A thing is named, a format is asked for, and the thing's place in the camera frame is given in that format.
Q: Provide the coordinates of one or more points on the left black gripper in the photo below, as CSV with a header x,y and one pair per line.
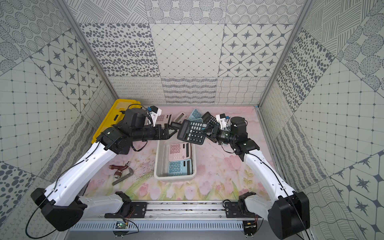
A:
x,y
163,131

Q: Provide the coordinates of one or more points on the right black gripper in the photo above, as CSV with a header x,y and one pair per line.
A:
x,y
210,130

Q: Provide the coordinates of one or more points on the small black calculator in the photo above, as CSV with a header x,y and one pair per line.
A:
x,y
192,132

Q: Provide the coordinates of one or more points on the pink calculator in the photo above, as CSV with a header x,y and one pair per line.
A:
x,y
164,119
181,117
179,152

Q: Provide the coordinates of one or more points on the white plastic storage box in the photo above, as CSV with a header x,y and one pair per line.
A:
x,y
162,162

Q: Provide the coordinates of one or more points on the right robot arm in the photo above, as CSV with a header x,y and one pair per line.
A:
x,y
287,211

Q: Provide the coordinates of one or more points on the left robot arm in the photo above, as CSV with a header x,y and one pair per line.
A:
x,y
60,202

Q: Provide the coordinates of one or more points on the black calculator back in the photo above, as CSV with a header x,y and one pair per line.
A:
x,y
210,121

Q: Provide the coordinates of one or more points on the small blue calculator back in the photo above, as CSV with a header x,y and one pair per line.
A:
x,y
195,115

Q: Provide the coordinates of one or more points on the yellow black toolbox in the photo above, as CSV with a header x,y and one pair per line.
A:
x,y
115,114

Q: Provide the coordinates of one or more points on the metal clamp tool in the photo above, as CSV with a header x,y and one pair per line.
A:
x,y
118,175

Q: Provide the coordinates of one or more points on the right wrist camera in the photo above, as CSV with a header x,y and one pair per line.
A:
x,y
222,119

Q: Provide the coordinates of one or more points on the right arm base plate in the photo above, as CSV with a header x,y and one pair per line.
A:
x,y
236,210

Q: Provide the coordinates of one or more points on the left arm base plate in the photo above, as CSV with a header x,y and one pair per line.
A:
x,y
134,210

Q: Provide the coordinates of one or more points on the aluminium rail frame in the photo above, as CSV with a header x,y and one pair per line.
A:
x,y
209,216

